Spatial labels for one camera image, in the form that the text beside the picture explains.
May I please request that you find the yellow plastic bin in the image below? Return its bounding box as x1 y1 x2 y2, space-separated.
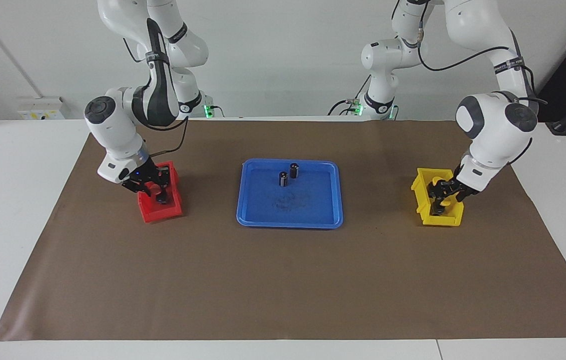
411 167 464 227

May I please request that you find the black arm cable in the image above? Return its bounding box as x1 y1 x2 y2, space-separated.
123 17 189 157
417 0 548 106

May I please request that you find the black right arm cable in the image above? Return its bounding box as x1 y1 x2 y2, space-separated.
123 17 189 157

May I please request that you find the red plastic bin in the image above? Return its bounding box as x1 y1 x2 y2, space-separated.
137 160 184 224

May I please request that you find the brown table mat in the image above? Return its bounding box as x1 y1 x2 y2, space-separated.
0 120 566 342

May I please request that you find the blue plastic tray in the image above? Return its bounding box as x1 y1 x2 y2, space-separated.
236 158 344 230

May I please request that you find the white wall socket box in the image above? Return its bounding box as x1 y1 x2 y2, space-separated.
17 96 66 121

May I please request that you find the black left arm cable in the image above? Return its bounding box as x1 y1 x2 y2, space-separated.
417 0 548 106

